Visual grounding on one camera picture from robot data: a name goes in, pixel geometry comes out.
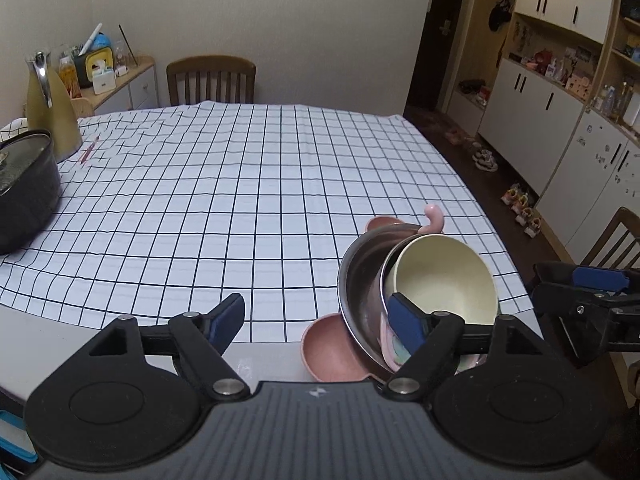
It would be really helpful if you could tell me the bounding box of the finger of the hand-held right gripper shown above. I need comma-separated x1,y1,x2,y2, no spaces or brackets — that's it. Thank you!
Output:
532,261,634,295
532,282,618,317

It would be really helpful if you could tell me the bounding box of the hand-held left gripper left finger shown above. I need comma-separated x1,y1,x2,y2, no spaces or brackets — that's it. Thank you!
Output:
89,293,252,403

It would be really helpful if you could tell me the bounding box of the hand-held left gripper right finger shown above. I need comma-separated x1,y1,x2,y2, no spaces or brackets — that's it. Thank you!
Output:
381,292,546,403

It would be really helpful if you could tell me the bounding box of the stainless steel bowl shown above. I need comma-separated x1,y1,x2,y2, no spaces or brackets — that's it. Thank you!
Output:
337,223,431,372

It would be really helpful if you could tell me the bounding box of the pink bear-shaped divided plate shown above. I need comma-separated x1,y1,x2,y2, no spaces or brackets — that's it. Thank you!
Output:
300,215,401,383

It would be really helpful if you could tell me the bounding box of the pink pot with steel insert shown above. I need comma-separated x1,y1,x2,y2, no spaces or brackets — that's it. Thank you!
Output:
379,203,490,375

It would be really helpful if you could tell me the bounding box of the dark wooden chair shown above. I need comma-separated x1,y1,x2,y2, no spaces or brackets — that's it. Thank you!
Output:
579,206,640,272

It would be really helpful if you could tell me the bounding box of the white checkered tablecloth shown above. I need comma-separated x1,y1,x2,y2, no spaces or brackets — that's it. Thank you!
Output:
0,100,545,344

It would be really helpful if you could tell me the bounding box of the white lower cabinet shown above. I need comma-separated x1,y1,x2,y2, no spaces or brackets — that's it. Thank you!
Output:
477,55,640,252

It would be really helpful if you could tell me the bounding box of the red pen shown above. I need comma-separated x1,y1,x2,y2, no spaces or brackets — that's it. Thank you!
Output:
79,134,101,165

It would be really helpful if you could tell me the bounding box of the wooden open shelving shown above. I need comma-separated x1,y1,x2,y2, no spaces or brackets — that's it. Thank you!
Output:
595,0,640,133

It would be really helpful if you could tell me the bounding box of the black pot with glass lid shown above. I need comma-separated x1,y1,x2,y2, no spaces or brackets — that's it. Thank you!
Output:
0,129,64,256

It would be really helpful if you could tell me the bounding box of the wooden chair with slatted back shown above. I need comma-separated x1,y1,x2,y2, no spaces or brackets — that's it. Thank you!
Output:
165,55,257,108

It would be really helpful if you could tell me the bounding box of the blue rimmed container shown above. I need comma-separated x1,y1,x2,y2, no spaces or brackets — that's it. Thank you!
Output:
0,409,39,477

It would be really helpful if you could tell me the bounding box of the wooden side cabinet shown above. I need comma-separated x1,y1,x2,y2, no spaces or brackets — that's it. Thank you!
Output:
69,55,159,117

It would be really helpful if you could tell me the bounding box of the white tissue box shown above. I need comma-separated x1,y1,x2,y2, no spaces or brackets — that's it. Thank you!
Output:
92,70,117,95

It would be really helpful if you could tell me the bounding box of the black hanging bag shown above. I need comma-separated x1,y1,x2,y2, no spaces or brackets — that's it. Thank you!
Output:
488,0,515,32

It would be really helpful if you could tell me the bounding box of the dark door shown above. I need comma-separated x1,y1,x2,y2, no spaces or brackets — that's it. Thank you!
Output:
407,0,474,112

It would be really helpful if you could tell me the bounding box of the yellow and dark box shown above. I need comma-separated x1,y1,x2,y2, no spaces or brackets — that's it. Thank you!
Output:
73,48,117,89

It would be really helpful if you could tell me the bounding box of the yellow kettle with chrome handle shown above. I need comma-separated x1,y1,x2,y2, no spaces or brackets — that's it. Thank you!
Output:
24,50,84,164

